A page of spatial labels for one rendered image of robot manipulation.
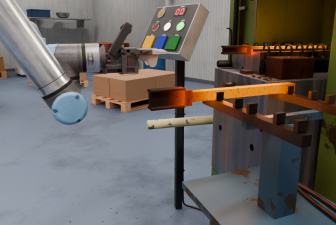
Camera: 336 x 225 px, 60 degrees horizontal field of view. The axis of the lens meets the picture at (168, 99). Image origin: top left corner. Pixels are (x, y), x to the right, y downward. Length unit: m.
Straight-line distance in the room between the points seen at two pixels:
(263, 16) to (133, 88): 2.89
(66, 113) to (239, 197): 0.49
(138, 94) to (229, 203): 3.44
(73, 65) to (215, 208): 0.57
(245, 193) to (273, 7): 0.85
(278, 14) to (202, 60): 4.99
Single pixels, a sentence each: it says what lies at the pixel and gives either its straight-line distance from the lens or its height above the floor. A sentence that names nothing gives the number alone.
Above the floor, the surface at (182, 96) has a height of 0.92.
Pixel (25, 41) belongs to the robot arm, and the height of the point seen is 1.04.
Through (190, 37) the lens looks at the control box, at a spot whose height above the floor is 1.04.
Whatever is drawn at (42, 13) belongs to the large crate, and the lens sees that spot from 9.01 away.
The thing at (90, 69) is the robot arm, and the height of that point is 0.95.
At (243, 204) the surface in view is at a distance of 0.77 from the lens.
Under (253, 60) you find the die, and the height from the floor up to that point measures 0.96.
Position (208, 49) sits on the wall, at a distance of 6.22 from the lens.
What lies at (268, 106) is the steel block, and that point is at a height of 0.84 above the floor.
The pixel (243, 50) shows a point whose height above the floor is 0.99.
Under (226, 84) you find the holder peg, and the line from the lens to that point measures 1.07.
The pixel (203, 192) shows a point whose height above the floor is 0.65.
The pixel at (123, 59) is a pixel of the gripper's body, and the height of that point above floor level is 0.98.
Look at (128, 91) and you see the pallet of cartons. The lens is 3.98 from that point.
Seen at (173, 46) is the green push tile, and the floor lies 0.99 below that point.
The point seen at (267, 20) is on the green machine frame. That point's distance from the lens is 1.38.
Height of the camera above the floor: 1.06
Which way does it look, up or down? 13 degrees down
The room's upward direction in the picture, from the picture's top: straight up
